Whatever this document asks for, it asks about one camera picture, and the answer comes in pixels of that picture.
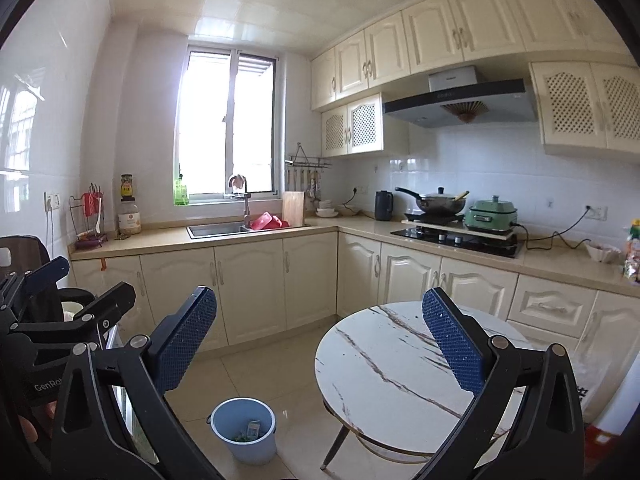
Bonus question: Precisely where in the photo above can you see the black glass gas stove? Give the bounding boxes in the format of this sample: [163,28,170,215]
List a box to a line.
[390,226,525,259]

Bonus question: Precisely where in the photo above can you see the black range hood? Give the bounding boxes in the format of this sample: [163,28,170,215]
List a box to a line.
[382,66,538,128]

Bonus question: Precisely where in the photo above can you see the kitchen window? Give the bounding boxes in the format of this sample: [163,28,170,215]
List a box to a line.
[174,45,278,206]

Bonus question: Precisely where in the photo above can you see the green electric cooking pot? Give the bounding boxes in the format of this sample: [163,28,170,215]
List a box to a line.
[464,195,521,232]

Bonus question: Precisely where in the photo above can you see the cream upper cabinets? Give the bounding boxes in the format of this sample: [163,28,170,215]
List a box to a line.
[310,0,640,111]

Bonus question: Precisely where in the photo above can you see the black electric kettle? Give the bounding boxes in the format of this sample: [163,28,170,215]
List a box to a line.
[374,190,395,222]

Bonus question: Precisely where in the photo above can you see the wire rack with red knives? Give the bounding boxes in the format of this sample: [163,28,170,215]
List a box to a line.
[69,183,109,248]

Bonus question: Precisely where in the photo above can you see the blue plastic bin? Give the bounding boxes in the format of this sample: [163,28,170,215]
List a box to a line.
[207,397,277,465]

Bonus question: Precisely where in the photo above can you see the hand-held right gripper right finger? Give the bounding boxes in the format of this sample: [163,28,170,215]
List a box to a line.
[412,287,586,480]

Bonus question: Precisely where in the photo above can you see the person's left hand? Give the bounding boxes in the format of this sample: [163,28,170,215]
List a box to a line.
[19,415,42,443]

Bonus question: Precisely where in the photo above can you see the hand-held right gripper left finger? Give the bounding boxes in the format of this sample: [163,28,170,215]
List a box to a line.
[50,286,226,480]

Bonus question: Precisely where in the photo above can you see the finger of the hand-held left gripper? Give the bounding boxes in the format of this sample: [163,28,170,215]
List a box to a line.
[0,256,71,312]
[7,282,137,357]

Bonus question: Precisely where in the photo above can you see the cream lower kitchen cabinets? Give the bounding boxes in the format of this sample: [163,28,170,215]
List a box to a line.
[70,227,640,411]

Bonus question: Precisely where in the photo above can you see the round marble table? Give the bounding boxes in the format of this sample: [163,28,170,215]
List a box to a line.
[315,301,531,471]

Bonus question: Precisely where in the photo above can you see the wooden cutting board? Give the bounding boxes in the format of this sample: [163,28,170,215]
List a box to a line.
[281,191,306,228]

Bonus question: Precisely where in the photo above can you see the cream lattice door cabinet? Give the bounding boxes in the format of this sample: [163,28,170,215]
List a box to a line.
[529,61,640,163]
[321,92,410,158]

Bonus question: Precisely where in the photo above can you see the metal sink faucet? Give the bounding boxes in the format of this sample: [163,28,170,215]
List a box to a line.
[228,175,252,231]

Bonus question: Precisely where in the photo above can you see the white patterned bowl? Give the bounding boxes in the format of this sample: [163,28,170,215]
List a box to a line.
[585,241,622,263]

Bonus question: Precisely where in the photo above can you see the black wok with lid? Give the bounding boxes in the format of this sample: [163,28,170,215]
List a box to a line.
[395,186,471,215]

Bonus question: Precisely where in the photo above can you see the metal wall utensil rack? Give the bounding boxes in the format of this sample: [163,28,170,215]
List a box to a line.
[285,142,333,168]

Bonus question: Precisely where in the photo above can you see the large jar white label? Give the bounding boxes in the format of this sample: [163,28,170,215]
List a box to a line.
[118,200,142,236]

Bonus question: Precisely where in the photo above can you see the row of hanging utensils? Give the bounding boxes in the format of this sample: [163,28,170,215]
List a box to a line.
[287,167,321,201]

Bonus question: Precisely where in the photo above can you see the red plastic container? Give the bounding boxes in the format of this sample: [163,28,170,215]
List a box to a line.
[249,212,291,232]

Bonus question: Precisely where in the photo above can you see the group of condiment bottles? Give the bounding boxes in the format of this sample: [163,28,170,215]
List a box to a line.
[621,220,640,283]

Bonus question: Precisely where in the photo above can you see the brown chair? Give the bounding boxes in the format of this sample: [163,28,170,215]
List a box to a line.
[0,235,41,281]

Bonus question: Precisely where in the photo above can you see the black power cable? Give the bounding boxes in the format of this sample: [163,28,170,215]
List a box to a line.
[517,207,593,252]

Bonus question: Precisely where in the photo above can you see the steel kitchen sink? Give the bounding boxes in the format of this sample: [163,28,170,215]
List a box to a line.
[186,222,311,239]

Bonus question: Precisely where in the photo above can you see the white printed sack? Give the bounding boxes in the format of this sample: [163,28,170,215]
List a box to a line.
[575,345,633,426]

